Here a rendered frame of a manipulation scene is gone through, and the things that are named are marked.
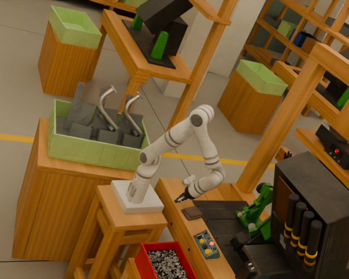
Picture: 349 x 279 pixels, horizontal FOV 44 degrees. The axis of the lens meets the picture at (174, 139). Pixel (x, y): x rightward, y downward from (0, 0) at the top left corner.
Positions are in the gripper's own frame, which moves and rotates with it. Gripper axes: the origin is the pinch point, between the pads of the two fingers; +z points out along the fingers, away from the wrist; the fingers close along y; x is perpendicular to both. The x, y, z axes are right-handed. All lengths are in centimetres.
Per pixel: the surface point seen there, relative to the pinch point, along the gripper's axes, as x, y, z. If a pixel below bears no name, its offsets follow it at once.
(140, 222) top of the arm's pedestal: -0.1, -14.3, 18.0
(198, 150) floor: 30, 219, 159
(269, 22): 192, 650, 197
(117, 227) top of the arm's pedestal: 4.4, -27.9, 18.9
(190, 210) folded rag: -8.8, 12.6, 8.2
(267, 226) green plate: -33.9, 14.9, -30.6
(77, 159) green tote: 52, -8, 49
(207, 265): -34.9, -9.4, -4.2
